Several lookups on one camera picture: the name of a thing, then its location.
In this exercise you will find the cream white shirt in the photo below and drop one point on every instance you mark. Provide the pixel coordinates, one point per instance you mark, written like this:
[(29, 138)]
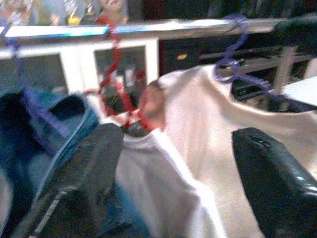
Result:
[(210, 111)]

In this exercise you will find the metal clothes rack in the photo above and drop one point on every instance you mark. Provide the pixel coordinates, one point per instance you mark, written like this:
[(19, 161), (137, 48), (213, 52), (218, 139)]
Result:
[(173, 27)]

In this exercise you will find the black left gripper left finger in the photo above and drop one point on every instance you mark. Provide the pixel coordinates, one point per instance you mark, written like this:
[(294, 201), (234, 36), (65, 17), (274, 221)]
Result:
[(79, 178)]

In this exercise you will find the red clothes hanger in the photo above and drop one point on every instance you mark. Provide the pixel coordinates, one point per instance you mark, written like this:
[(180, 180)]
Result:
[(115, 54)]

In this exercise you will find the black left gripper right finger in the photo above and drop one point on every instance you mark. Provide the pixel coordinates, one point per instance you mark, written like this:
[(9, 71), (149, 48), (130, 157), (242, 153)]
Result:
[(272, 183)]

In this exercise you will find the white work table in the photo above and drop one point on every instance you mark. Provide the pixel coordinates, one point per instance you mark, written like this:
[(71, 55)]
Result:
[(302, 89)]

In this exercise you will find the purple clothes hanger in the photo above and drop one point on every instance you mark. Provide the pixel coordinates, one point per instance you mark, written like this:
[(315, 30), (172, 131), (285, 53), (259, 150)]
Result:
[(229, 53), (22, 74)]

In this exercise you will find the blue denim jacket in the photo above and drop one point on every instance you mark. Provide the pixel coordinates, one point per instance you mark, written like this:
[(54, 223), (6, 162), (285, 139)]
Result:
[(74, 106)]

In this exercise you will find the white t-shirt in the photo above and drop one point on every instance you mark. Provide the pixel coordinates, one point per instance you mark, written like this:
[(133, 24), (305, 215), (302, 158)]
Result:
[(158, 178)]

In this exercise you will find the white glass door cabinet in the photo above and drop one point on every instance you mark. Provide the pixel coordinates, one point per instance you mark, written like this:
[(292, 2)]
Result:
[(74, 67)]

